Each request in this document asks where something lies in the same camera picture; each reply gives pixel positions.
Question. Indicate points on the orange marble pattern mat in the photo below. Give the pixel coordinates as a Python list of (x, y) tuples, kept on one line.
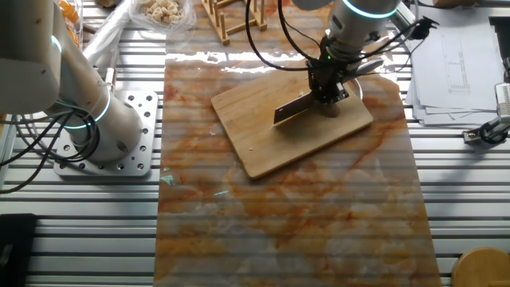
[(299, 223)]

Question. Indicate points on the lotus root piece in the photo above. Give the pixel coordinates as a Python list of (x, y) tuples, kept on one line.
[(330, 111)]

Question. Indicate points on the wrist camera on grey bracket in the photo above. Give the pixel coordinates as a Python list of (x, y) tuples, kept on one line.
[(424, 28)]

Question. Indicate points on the small grey camera on mount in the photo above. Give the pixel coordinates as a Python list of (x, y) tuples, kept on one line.
[(503, 101)]

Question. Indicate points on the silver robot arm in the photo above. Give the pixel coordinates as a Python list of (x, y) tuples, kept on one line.
[(32, 68)]

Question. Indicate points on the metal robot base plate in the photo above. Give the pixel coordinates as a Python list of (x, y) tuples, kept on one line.
[(135, 131)]

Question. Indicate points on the bag of lotus slices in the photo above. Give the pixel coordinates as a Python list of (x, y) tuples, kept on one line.
[(163, 12)]

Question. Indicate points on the black box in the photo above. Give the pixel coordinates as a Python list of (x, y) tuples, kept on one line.
[(18, 251)]

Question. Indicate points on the wooden peg rack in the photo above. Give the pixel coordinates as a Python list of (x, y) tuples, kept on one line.
[(223, 28)]

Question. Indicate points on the clear plastic bag roll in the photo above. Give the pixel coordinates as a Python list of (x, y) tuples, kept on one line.
[(107, 36)]

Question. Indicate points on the white paper stack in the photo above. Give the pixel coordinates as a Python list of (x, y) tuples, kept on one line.
[(450, 68)]

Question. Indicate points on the wooden mug tree stand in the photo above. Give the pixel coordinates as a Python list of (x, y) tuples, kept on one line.
[(482, 267)]

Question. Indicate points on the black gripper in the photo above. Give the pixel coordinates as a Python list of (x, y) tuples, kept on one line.
[(324, 73)]

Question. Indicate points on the clear plastic fruit container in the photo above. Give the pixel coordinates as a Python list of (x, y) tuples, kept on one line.
[(69, 16)]

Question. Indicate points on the wooden cutting board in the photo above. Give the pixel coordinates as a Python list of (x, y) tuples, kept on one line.
[(255, 119)]

